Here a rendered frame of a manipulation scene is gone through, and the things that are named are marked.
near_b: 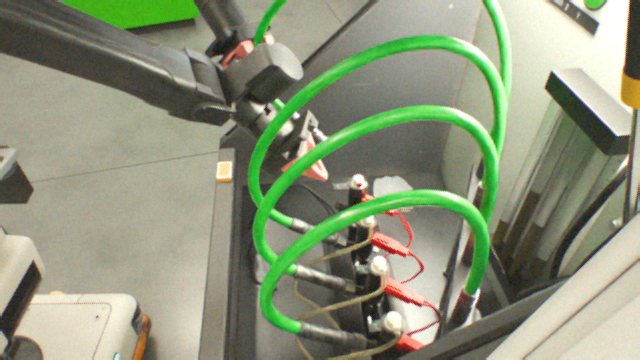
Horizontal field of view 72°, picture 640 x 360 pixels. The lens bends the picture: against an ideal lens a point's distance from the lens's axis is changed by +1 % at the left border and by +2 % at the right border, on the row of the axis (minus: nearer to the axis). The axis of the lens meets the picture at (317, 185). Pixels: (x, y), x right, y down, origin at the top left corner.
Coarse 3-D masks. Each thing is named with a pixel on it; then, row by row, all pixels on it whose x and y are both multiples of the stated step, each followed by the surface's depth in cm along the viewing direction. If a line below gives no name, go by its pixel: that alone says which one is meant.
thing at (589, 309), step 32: (608, 256) 24; (576, 288) 26; (608, 288) 25; (544, 320) 28; (576, 320) 26; (608, 320) 24; (512, 352) 31; (544, 352) 29; (576, 352) 26; (608, 352) 24
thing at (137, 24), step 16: (64, 0) 320; (80, 0) 324; (96, 0) 328; (112, 0) 332; (128, 0) 336; (144, 0) 341; (160, 0) 345; (176, 0) 350; (96, 16) 335; (112, 16) 339; (128, 16) 343; (144, 16) 348; (160, 16) 353; (176, 16) 358; (192, 16) 363; (144, 32) 360
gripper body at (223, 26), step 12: (216, 0) 66; (228, 0) 67; (204, 12) 67; (216, 12) 66; (228, 12) 66; (240, 12) 67; (216, 24) 67; (228, 24) 66; (240, 24) 66; (252, 24) 68; (216, 36) 68; (228, 36) 63; (216, 48) 67
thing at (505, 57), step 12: (276, 0) 60; (288, 0) 60; (492, 0) 52; (276, 12) 62; (492, 12) 53; (264, 24) 63; (504, 24) 54; (264, 36) 65; (504, 36) 55; (504, 48) 56; (504, 60) 57; (504, 72) 58; (504, 84) 59; (492, 132) 64
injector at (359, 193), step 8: (352, 192) 69; (360, 192) 68; (352, 200) 70; (360, 200) 70; (336, 208) 72; (344, 208) 72; (352, 232) 76; (352, 240) 77; (352, 256) 80; (352, 264) 82
